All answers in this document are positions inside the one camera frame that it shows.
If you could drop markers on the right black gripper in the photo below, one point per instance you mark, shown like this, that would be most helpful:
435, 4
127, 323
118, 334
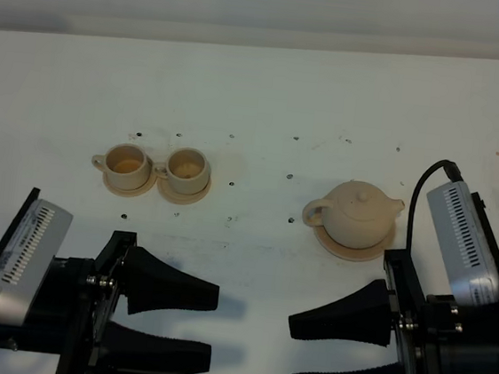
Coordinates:
435, 334

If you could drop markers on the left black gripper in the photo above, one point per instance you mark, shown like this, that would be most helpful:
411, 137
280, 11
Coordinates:
77, 296

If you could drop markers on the beige ceramic teapot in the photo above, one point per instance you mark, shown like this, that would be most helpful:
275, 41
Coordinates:
355, 214

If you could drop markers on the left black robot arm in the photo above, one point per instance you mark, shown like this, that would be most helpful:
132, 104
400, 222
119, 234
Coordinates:
72, 315

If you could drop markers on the beige teapot saucer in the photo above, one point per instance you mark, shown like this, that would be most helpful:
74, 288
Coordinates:
350, 254

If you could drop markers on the right teacup saucer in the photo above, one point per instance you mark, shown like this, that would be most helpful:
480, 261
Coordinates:
171, 196

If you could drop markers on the teacup saucer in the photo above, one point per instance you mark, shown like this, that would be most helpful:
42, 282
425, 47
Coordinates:
129, 184
171, 196

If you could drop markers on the left teacup saucer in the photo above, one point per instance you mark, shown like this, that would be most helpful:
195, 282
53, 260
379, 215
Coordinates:
129, 184

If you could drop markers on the left beige teacup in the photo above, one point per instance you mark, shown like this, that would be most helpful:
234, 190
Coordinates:
123, 158

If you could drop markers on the beige teacup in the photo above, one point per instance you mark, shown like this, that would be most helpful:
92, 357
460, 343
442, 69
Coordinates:
185, 172
123, 158

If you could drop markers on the right beige teacup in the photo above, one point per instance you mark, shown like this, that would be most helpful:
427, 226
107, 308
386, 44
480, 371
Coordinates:
185, 172

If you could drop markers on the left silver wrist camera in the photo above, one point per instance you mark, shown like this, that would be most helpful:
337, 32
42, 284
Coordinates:
27, 250

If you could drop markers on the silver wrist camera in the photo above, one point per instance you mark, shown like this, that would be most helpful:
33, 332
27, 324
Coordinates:
27, 250
469, 263

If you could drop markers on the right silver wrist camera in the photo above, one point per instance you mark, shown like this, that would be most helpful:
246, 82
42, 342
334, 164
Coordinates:
469, 263

